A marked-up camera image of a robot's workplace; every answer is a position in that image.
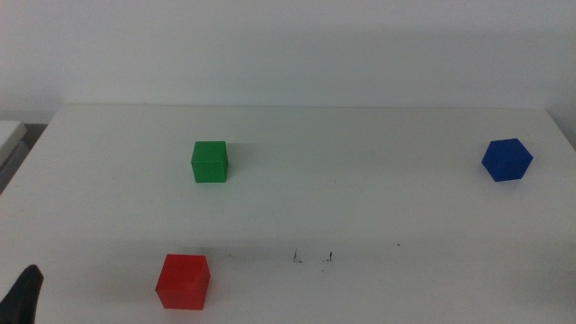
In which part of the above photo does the blue cube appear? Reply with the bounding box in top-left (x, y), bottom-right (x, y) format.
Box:
top-left (481, 138), bottom-right (535, 183)

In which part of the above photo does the green cube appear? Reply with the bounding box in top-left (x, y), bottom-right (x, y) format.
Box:
top-left (190, 140), bottom-right (230, 184)

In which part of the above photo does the red cube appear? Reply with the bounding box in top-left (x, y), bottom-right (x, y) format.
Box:
top-left (155, 253), bottom-right (212, 311)

